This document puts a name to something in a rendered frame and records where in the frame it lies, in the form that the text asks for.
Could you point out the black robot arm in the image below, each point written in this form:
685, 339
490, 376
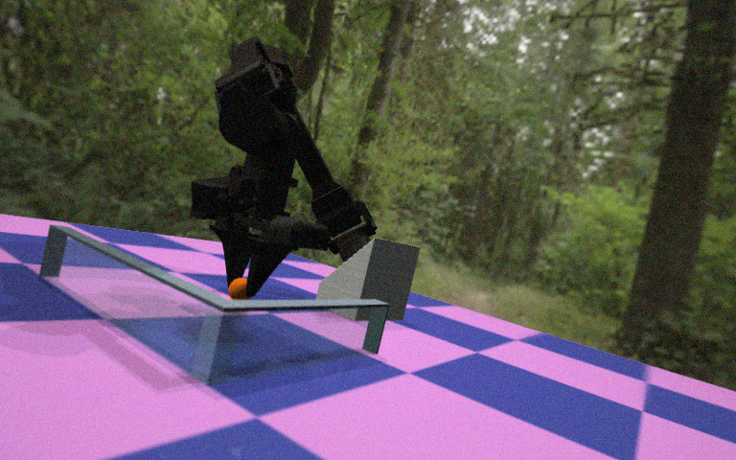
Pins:
257, 114

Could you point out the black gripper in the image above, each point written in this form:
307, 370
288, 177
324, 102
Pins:
280, 233

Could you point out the low clear corner walls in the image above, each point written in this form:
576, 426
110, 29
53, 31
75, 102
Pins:
210, 346

